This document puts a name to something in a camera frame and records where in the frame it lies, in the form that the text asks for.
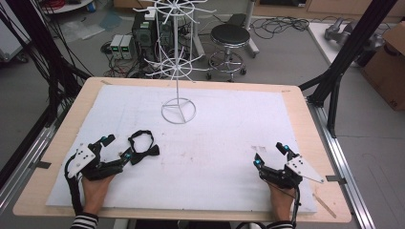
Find white low platform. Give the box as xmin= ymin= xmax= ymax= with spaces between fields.
xmin=307 ymin=21 xmax=364 ymax=69

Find white desk leg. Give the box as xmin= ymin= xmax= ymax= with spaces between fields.
xmin=244 ymin=0 xmax=261 ymax=59

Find black bow tie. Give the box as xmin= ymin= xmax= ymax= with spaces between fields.
xmin=127 ymin=129 xmax=160 ymax=166

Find black computer tower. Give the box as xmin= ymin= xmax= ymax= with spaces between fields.
xmin=131 ymin=10 xmax=158 ymax=62

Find white wire display rack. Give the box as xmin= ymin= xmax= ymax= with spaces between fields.
xmin=132 ymin=0 xmax=218 ymax=125

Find white foam mat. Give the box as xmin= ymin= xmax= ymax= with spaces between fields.
xmin=45 ymin=83 xmax=318 ymax=214

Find black metal frame post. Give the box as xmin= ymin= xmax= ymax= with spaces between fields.
xmin=298 ymin=0 xmax=399 ymax=139
xmin=4 ymin=0 xmax=92 ymax=128

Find brown cardboard box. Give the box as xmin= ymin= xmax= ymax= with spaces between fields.
xmin=360 ymin=21 xmax=405 ymax=112

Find person's right hand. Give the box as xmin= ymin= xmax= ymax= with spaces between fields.
xmin=267 ymin=182 xmax=297 ymax=222

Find bundle of black floor cables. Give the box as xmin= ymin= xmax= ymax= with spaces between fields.
xmin=251 ymin=15 xmax=310 ymax=41

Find grey bench power supply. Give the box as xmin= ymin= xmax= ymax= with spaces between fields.
xmin=119 ymin=34 xmax=136 ymax=60
xmin=109 ymin=33 xmax=124 ymax=60

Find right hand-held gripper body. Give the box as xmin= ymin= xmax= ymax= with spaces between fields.
xmin=258 ymin=152 xmax=326 ymax=191

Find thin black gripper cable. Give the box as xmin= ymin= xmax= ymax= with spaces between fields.
xmin=266 ymin=181 xmax=303 ymax=229

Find wooden table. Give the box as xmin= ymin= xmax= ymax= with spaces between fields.
xmin=11 ymin=76 xmax=353 ymax=224

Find person's left hand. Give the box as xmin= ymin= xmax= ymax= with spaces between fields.
xmin=80 ymin=174 xmax=117 ymax=216

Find clear plastic sheet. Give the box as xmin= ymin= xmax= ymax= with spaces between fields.
xmin=58 ymin=19 xmax=106 ymax=44

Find aluminium rail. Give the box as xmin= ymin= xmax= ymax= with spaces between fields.
xmin=0 ymin=104 xmax=70 ymax=214
xmin=306 ymin=98 xmax=377 ymax=229

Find thin wooden stick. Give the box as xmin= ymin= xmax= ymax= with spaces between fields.
xmin=312 ymin=193 xmax=338 ymax=219

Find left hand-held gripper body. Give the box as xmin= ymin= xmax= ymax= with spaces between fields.
xmin=64 ymin=142 xmax=125 ymax=182

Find black round stool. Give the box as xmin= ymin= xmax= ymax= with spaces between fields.
xmin=205 ymin=23 xmax=253 ymax=83

